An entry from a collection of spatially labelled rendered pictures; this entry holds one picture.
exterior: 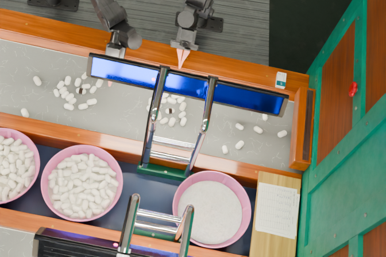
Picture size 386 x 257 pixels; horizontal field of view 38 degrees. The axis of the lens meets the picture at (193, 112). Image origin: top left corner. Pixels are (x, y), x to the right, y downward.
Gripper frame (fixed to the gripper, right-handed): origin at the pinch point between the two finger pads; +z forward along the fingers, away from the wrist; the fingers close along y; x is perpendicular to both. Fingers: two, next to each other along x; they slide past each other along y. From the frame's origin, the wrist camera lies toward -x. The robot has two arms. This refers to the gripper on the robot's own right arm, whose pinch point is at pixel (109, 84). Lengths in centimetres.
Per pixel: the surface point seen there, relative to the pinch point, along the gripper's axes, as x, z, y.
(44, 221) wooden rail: -29, 42, -9
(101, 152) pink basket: -10.9, 21.8, 2.7
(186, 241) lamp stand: -61, 24, 33
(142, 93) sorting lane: 7.7, 2.7, 11.5
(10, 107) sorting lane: -2.7, 15.3, -32.1
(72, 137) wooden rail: -9.7, 19.3, -8.0
